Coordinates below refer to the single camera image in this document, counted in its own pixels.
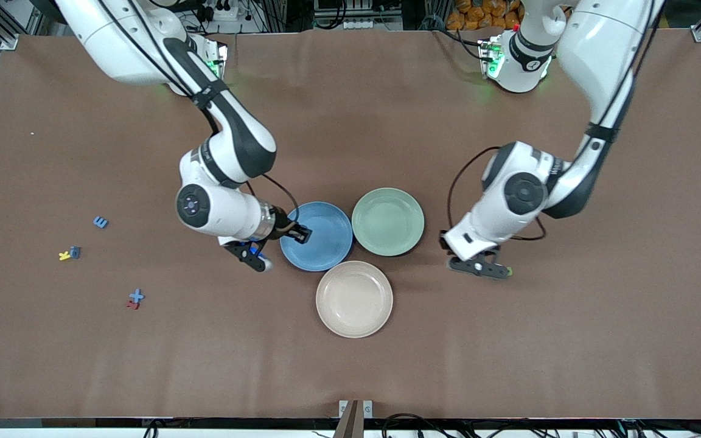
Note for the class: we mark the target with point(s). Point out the beige plate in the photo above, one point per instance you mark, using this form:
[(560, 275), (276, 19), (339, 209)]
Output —
[(354, 299)]

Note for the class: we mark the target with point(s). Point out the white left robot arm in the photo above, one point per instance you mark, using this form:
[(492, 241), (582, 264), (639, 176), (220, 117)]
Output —
[(600, 48)]

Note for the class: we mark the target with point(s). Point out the black background equipment box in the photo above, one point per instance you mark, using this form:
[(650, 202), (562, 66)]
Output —
[(356, 6)]

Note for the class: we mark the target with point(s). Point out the grey metal table bracket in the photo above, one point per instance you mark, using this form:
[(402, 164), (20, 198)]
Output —
[(367, 409)]

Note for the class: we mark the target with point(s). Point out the white power strip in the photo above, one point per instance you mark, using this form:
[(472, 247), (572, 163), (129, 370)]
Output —
[(362, 24), (226, 12)]

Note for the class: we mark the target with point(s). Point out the blue number nine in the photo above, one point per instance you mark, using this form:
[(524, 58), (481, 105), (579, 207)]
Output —
[(75, 252)]

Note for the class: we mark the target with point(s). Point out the blue letter E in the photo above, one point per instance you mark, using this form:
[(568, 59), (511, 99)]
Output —
[(100, 222)]

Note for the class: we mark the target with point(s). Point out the green plate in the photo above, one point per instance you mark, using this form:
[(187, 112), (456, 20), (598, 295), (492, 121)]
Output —
[(387, 222)]

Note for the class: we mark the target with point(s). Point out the blue letter X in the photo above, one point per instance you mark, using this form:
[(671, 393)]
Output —
[(136, 296)]

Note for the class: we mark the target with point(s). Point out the grey brown upright post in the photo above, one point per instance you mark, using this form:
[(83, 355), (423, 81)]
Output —
[(350, 423)]

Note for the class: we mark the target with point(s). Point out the yellow letter K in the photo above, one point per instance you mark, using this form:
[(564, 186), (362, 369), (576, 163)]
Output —
[(64, 256)]

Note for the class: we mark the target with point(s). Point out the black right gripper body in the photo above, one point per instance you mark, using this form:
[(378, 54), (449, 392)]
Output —
[(283, 226)]

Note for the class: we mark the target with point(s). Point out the blue plate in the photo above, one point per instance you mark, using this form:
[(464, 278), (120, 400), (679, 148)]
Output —
[(326, 249)]

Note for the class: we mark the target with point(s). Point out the bag of oranges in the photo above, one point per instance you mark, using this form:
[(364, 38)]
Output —
[(478, 15)]

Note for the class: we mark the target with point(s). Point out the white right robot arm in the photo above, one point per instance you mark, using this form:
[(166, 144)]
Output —
[(143, 48)]

